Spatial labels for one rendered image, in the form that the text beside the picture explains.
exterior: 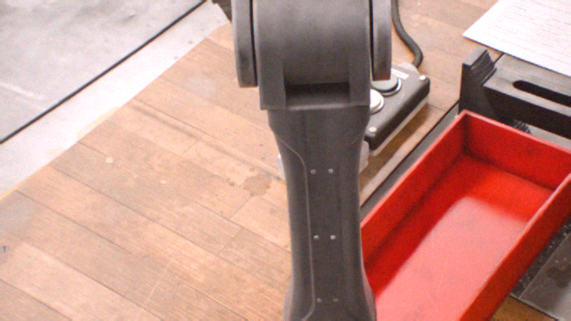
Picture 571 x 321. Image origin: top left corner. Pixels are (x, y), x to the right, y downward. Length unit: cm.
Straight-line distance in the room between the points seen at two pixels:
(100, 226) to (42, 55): 169
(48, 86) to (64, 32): 20
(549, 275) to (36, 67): 187
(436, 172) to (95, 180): 34
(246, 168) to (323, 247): 41
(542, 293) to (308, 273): 33
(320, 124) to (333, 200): 6
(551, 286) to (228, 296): 28
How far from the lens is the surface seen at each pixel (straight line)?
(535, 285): 100
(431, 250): 101
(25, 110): 259
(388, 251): 100
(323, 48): 62
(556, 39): 123
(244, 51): 62
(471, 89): 108
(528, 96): 105
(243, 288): 99
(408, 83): 113
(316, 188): 67
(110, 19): 280
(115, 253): 104
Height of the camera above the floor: 168
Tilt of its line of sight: 45 degrees down
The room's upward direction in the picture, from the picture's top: 5 degrees counter-clockwise
